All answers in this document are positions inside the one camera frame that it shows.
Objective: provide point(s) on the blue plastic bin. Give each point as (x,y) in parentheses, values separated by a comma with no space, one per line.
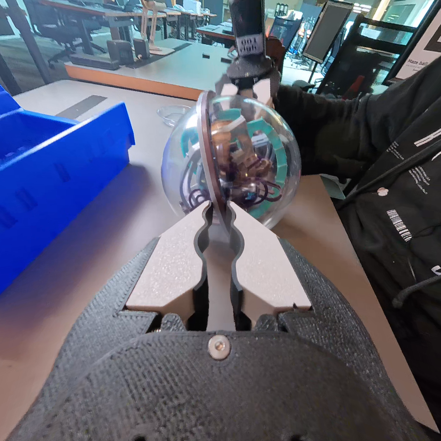
(51,172)

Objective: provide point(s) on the white sign board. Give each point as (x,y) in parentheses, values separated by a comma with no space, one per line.
(423,51)

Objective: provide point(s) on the person's right forearm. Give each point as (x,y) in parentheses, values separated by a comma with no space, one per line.
(327,131)

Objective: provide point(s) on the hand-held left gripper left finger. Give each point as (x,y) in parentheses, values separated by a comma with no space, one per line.
(168,275)

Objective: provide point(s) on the black standing monitor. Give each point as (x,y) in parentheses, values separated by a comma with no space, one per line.
(327,31)

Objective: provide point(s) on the black box device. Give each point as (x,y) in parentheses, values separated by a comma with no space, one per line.
(141,48)
(119,51)

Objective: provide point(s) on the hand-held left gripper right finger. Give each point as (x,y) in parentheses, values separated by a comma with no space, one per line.
(268,275)

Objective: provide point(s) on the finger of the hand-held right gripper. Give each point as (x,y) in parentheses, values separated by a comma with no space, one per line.
(265,91)
(229,92)

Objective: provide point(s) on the wooden stand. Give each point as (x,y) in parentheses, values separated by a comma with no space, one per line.
(151,27)

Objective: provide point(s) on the clear maze ball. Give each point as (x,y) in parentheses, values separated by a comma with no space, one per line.
(241,155)

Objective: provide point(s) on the grey desk orange edge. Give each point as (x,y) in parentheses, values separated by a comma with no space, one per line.
(172,69)

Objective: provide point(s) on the black metal frame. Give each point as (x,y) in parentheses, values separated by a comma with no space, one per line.
(365,51)

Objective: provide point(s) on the clear plastic dish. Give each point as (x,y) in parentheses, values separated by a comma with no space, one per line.
(172,115)

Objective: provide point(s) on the flat black device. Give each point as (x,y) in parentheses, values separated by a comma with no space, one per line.
(93,62)

